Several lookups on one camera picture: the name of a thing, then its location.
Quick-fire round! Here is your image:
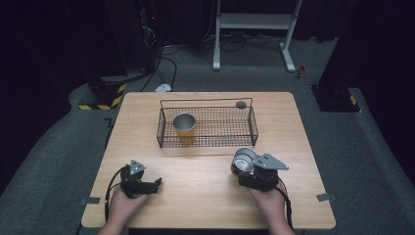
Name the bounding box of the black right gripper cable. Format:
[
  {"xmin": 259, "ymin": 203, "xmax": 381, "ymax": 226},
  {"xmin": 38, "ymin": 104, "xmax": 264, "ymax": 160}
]
[{"xmin": 274, "ymin": 180, "xmax": 295, "ymax": 230}]

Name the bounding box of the black floor cable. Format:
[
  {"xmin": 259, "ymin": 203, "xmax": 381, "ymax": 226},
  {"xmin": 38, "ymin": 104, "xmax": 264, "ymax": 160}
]
[{"xmin": 139, "ymin": 43, "xmax": 181, "ymax": 93}]

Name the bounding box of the person's left hand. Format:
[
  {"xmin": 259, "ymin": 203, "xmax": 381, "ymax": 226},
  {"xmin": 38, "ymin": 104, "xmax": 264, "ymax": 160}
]
[{"xmin": 108, "ymin": 186, "xmax": 151, "ymax": 227}]

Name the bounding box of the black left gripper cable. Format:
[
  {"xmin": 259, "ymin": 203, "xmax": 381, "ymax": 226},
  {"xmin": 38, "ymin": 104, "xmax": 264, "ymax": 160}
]
[{"xmin": 104, "ymin": 165, "xmax": 127, "ymax": 223}]

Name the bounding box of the grey tape piece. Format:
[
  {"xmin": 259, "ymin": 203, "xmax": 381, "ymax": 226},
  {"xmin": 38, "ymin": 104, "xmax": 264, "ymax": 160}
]
[
  {"xmin": 79, "ymin": 196, "xmax": 102, "ymax": 207},
  {"xmin": 315, "ymin": 192, "xmax": 338, "ymax": 203}
]

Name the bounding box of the black yellow striped stand base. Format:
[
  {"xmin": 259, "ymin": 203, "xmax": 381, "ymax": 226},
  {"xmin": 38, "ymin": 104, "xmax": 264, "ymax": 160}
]
[
  {"xmin": 310, "ymin": 83, "xmax": 362, "ymax": 114},
  {"xmin": 77, "ymin": 75, "xmax": 127, "ymax": 112}
]

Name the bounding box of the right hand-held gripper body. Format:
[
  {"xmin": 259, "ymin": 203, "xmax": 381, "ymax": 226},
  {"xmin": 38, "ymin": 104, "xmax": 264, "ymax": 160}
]
[{"xmin": 237, "ymin": 152, "xmax": 291, "ymax": 193}]

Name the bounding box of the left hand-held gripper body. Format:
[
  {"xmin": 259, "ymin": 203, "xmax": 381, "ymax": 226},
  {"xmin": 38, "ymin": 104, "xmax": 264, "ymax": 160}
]
[{"xmin": 118, "ymin": 159, "xmax": 152, "ymax": 200}]

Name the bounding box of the yellow metal cup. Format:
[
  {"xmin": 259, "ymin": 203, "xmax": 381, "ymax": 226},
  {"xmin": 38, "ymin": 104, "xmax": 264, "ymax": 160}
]
[{"xmin": 171, "ymin": 112, "xmax": 198, "ymax": 147}]

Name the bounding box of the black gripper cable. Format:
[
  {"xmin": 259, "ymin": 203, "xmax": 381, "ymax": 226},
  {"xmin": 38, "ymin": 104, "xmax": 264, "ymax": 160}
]
[
  {"xmin": 104, "ymin": 165, "xmax": 127, "ymax": 223},
  {"xmin": 274, "ymin": 180, "xmax": 295, "ymax": 230}
]

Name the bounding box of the person's right hand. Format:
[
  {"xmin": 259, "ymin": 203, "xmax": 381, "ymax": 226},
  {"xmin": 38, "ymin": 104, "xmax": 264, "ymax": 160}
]
[{"xmin": 247, "ymin": 185, "xmax": 288, "ymax": 220}]

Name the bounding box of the black wire basket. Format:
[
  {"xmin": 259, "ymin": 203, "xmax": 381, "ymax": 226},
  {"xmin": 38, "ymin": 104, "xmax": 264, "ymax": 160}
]
[{"xmin": 156, "ymin": 97, "xmax": 259, "ymax": 150}]

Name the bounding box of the white metal stand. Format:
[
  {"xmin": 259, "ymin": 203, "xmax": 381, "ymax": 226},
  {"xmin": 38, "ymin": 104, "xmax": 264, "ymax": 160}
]
[{"xmin": 212, "ymin": 0, "xmax": 303, "ymax": 73}]

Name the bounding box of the silver metal cup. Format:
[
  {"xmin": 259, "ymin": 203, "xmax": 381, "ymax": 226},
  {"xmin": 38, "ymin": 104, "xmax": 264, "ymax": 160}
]
[{"xmin": 230, "ymin": 147, "xmax": 259, "ymax": 178}]

